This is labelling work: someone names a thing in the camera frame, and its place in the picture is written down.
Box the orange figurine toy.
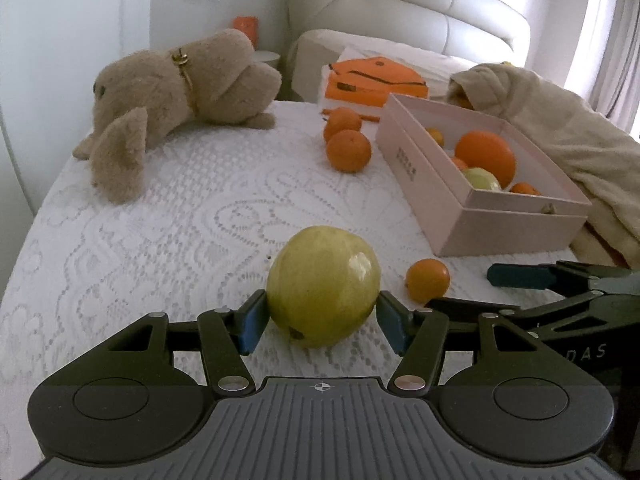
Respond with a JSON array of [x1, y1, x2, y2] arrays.
[[232, 15, 259, 48]]

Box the small mandarin in box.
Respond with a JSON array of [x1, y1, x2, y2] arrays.
[[426, 128, 445, 148]]

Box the orange pen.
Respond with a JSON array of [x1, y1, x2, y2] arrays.
[[321, 107, 381, 124]]

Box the white lace tablecloth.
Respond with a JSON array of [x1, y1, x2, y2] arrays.
[[0, 98, 582, 480]]

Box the large orange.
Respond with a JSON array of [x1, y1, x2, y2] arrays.
[[454, 130, 516, 188]]

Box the bed with beige sheet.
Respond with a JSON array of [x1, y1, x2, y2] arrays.
[[285, 29, 476, 103]]

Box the orange white tissue box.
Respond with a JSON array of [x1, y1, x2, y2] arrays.
[[320, 55, 430, 107]]

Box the small orange mandarin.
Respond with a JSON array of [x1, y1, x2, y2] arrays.
[[510, 182, 541, 196]]

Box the brown plush dog toy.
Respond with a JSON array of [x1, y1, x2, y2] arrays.
[[73, 28, 282, 204]]

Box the pink cardboard box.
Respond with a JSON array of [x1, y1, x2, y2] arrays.
[[376, 94, 591, 257]]

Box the green guava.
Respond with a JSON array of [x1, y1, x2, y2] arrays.
[[462, 167, 502, 192], [266, 226, 381, 348]]

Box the beige upholstered headboard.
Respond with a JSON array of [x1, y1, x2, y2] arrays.
[[288, 0, 530, 66]]

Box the round white side table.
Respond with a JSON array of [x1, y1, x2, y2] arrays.
[[254, 50, 280, 68]]

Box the beige blanket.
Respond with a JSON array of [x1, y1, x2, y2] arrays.
[[446, 64, 639, 270]]

